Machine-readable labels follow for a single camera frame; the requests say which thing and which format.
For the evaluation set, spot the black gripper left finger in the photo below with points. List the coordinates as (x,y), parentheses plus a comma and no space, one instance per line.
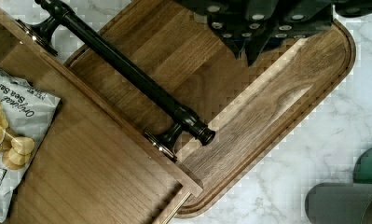
(224,18)

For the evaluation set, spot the wooden drawer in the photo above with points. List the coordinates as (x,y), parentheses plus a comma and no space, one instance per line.
(92,167)

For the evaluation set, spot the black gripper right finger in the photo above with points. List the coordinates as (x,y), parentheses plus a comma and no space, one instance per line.
(280,19)

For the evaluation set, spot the dark green cup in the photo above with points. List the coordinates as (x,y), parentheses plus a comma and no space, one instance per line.
(362,172)

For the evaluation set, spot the white potato chips bag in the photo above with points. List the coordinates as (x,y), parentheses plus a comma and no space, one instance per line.
(25,115)

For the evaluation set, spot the black drawer handle bar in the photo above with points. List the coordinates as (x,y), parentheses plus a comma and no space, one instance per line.
(184,118)

